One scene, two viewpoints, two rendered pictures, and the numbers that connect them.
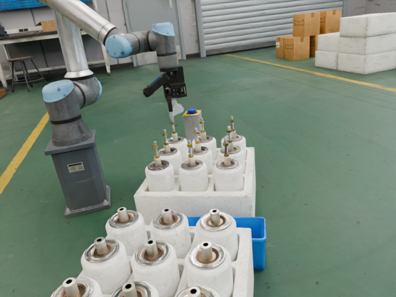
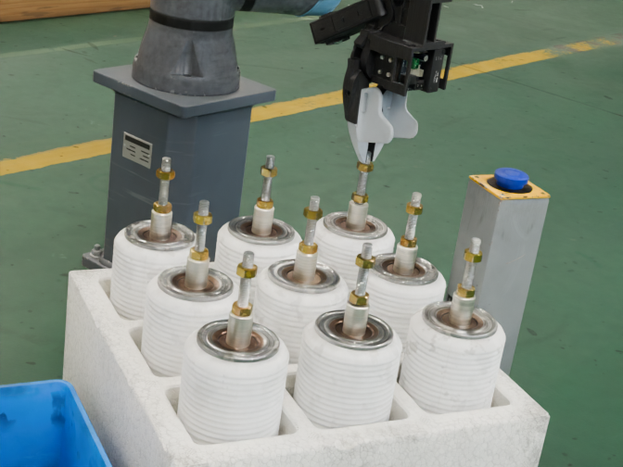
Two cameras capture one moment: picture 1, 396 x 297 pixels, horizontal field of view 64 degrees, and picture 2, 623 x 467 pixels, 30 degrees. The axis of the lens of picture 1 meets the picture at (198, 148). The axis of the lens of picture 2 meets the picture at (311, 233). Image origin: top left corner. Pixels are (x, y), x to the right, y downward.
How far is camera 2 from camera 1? 0.91 m
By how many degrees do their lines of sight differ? 46
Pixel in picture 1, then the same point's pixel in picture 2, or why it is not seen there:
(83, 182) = (139, 203)
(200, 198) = (122, 381)
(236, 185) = (202, 417)
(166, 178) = (136, 277)
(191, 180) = (147, 317)
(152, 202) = (80, 316)
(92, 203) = not seen: hidden behind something
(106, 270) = not seen: outside the picture
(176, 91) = (388, 64)
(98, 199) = not seen: hidden behind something
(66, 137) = (147, 62)
